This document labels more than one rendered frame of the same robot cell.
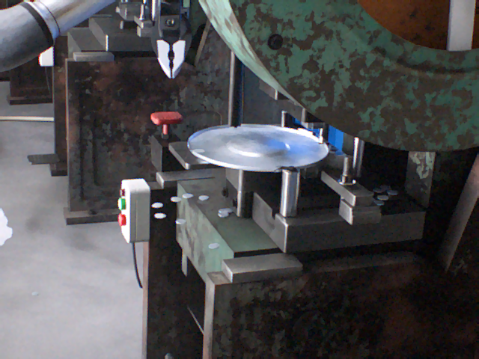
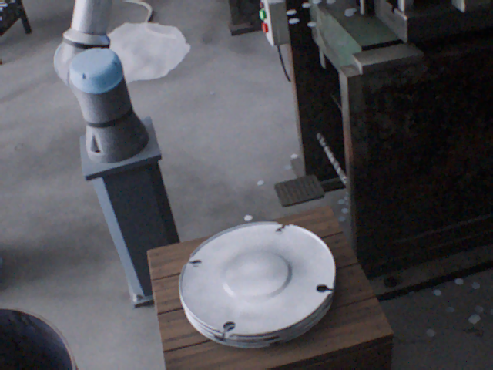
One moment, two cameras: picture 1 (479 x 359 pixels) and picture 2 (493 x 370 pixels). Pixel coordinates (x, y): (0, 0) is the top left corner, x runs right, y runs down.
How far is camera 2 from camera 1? 0.27 m
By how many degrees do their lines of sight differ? 21
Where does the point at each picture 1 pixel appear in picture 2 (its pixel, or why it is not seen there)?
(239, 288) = (369, 78)
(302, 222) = (419, 14)
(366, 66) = not seen: outside the picture
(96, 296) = (259, 89)
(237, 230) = (363, 27)
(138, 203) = (276, 11)
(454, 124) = not seen: outside the picture
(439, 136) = not seen: outside the picture
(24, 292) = (203, 92)
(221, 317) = (356, 104)
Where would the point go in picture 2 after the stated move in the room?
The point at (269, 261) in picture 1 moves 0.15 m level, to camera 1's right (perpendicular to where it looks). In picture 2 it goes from (393, 52) to (465, 49)
